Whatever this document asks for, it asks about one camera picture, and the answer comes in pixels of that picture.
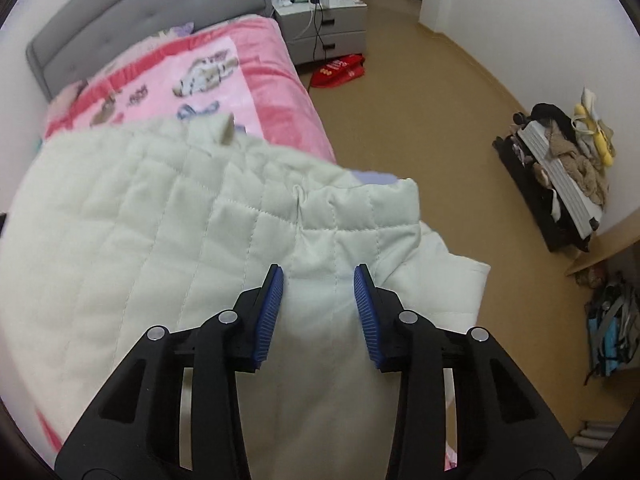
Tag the black garment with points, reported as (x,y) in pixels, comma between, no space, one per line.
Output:
(552,115)

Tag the purple folded quilt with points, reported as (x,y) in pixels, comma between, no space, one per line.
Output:
(372,178)

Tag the cream quilted hooded jacket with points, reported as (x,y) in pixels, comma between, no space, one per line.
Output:
(150,240)

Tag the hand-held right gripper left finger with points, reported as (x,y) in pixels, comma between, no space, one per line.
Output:
(267,320)

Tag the red bag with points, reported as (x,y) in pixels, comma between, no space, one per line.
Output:
(337,71)

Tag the beige clothes pile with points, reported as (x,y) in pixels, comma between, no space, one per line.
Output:
(582,170)

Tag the grey nightstand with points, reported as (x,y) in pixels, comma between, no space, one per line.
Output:
(340,22)

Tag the pink printed blanket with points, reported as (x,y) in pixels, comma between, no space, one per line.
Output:
(260,70)

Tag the grey padded headboard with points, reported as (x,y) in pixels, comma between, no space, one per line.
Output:
(125,15)

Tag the white ribbed board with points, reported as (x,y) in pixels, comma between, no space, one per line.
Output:
(560,180)

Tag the yellow soft item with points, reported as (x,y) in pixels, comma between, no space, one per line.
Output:
(600,135)

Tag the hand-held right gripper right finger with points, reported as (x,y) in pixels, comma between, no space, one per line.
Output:
(367,320)

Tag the blue grey backpack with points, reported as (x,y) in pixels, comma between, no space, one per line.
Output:
(610,330)

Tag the white stacked sheets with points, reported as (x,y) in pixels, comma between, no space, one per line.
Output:
(595,435)

